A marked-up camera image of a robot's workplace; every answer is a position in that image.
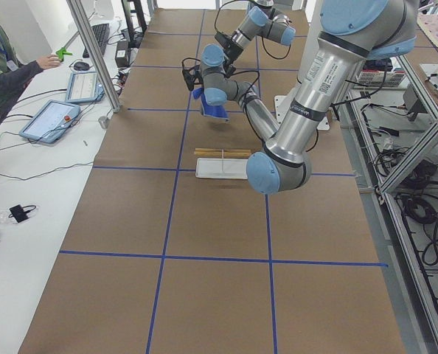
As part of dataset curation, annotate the black camera cable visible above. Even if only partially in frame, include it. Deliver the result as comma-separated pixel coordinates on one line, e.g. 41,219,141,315
181,57,260,108
213,0,297,62

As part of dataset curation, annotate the blue and grey towel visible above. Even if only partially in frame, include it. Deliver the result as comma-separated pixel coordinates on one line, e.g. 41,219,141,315
192,88,229,121

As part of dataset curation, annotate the person in green shirt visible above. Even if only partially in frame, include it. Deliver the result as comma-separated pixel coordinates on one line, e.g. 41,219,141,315
0,25,60,122

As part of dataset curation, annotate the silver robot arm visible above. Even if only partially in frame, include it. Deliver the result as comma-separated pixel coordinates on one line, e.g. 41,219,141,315
199,1,419,195
215,1,296,65

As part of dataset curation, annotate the white wooden towel rack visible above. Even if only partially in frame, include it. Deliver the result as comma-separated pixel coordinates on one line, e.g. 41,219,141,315
194,147,253,180

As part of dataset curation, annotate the near blue teach pendant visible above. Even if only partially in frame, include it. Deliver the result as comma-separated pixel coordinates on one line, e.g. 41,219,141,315
18,100,81,144

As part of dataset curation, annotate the blue teach pendant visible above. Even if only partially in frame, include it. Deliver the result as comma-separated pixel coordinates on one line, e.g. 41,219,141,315
18,100,81,144
65,71,104,104

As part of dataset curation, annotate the far blue teach pendant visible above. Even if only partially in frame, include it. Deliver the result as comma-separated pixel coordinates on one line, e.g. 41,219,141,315
65,71,104,104

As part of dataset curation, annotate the black keyboard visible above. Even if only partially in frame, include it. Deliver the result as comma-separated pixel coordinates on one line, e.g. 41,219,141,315
91,23,110,57

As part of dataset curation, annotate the black computer mouse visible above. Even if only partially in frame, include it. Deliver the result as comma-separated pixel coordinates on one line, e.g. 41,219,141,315
73,61,91,72

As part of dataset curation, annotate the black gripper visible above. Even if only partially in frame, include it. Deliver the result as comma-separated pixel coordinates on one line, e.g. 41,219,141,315
224,36,247,65

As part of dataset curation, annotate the aluminium frame post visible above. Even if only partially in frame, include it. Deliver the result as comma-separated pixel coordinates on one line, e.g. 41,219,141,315
66,0,121,113

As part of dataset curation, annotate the black power adapter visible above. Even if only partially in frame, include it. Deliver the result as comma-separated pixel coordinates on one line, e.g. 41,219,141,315
115,40,131,68

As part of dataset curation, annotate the white camera mast pedestal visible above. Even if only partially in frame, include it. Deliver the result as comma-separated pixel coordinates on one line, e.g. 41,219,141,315
273,0,333,131

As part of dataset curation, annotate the green plastic clamp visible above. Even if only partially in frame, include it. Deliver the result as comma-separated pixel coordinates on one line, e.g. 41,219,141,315
55,47,72,62

